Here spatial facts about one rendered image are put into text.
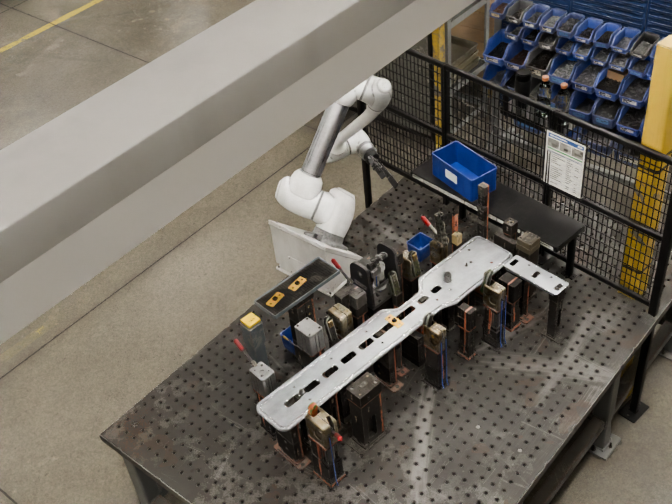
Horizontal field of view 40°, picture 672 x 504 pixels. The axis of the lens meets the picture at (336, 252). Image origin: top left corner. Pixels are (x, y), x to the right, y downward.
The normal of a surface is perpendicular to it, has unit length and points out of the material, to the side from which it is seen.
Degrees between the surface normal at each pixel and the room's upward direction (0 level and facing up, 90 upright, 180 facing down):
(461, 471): 0
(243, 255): 0
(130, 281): 0
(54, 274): 90
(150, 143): 90
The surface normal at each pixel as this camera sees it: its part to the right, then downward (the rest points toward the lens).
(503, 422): -0.09, -0.75
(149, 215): 0.77, 0.37
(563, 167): -0.72, 0.50
